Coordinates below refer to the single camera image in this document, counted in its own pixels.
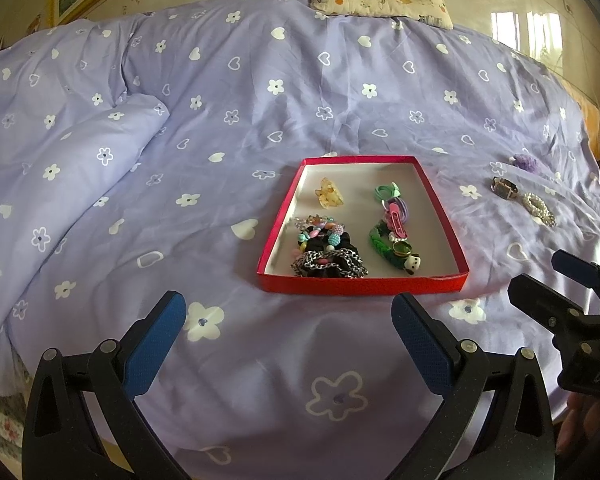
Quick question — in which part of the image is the mint green hair tie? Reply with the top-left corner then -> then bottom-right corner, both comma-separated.
374,182 -> 400,205

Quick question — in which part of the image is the colourful bead necklace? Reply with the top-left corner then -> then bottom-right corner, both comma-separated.
294,215 -> 346,256

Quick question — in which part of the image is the purple floral bedsheet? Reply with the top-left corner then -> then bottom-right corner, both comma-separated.
0,0 -> 600,480

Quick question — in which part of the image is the floral mattress cover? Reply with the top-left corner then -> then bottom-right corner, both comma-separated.
0,352 -> 36,466

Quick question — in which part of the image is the yellow hair claw clip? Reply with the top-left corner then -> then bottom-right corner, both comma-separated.
314,176 -> 345,210

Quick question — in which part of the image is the folded purple floral duvet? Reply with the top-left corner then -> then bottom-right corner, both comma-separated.
0,19 -> 172,346

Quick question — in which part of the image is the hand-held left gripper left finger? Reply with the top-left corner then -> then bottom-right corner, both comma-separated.
21,290 -> 188,480

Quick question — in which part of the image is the purple scrunchie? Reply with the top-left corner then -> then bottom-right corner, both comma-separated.
507,153 -> 540,173

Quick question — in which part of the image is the black scrunchie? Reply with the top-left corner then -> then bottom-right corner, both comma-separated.
296,232 -> 363,277

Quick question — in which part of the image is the pink hair clip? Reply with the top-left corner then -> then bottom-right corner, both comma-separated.
386,203 -> 410,238

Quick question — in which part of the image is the orange bed cloth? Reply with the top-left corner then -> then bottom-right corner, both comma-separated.
565,85 -> 600,161

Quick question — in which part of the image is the red cardboard box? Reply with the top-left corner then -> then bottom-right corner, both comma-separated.
256,156 -> 470,295

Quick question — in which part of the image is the purple hair tie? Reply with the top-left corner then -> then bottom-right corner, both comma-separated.
387,197 -> 412,223

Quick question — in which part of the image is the person's right hand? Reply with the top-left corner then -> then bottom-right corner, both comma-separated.
555,392 -> 600,458

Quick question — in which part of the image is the square wristwatch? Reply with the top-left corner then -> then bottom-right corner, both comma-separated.
491,176 -> 518,200

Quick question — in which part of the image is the pearl bracelet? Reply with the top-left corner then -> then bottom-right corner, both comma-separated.
522,192 -> 557,227

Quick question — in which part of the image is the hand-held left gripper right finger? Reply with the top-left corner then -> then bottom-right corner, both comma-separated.
390,292 -> 558,480

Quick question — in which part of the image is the green braided hair band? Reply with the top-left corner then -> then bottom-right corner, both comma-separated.
369,220 -> 406,268

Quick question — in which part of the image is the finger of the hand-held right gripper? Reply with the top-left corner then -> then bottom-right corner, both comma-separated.
551,249 -> 600,313
508,273 -> 588,333

